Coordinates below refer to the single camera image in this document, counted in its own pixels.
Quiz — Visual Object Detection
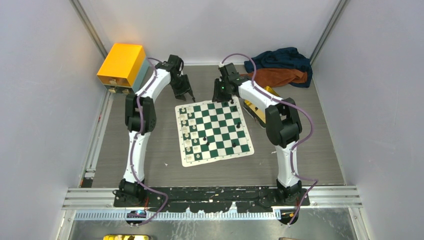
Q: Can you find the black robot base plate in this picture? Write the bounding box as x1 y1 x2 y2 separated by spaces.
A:
113 186 310 213

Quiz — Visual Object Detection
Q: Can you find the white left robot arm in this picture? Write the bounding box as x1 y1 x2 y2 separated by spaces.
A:
114 54 195 207

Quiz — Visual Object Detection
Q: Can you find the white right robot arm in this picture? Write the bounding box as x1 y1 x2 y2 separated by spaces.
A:
212 63 302 206

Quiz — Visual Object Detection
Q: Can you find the dark blue cloth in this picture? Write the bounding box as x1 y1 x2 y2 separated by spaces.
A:
244 47 313 88

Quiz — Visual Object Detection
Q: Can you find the gold metal tin tray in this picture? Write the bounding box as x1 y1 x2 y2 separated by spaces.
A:
243 86 280 129

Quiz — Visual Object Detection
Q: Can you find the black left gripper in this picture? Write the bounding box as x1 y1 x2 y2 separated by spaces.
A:
170 74 194 101

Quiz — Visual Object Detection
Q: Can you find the yellow teal drawer box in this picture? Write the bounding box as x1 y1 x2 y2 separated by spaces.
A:
97 43 149 95

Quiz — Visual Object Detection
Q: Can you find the aluminium wall rail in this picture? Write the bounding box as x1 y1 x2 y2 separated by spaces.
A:
310 0 350 65
69 0 108 59

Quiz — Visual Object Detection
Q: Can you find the green white chess mat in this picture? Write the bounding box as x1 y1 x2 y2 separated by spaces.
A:
174 96 255 168

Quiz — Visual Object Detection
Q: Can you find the orange brown cloth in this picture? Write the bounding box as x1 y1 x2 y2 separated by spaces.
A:
254 68 308 88

